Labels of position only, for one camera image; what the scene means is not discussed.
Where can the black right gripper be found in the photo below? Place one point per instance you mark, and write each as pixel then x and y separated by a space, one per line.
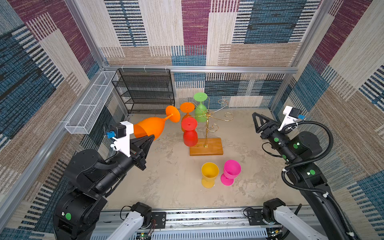
pixel 272 127

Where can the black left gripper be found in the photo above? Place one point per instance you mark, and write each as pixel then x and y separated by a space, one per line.
pixel 136 152

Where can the orange wine glass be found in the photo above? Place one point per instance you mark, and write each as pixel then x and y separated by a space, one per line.
pixel 188 108
pixel 155 125

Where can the red wine glass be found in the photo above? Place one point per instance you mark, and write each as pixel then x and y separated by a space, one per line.
pixel 190 136

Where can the pink wine glass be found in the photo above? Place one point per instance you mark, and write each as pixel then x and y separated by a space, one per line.
pixel 231 171

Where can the green wine glass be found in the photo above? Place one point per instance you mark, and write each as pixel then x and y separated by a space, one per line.
pixel 201 109

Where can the yellow wine glass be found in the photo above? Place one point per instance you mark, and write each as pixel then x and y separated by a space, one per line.
pixel 210 171

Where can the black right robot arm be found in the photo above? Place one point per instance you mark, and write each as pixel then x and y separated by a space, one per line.
pixel 302 174

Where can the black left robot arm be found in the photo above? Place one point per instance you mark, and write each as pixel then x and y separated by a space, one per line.
pixel 91 180

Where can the wooden rack base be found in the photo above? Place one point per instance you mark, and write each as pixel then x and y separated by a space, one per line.
pixel 209 147

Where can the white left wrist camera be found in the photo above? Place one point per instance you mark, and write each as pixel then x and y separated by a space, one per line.
pixel 120 134

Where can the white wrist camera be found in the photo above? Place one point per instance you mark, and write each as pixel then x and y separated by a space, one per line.
pixel 120 134
pixel 292 116

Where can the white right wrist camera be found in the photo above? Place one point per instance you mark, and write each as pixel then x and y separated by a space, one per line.
pixel 292 116

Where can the gold wire glass rack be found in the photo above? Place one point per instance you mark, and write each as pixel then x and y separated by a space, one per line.
pixel 211 122

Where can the black wire mesh shelf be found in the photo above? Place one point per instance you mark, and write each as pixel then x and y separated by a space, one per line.
pixel 145 91

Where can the white wire mesh basket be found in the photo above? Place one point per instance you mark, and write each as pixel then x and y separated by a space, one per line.
pixel 87 112

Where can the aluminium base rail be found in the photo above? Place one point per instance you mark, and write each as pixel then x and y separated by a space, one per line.
pixel 203 218

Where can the white slotted cable duct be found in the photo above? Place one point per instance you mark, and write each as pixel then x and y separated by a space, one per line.
pixel 219 234

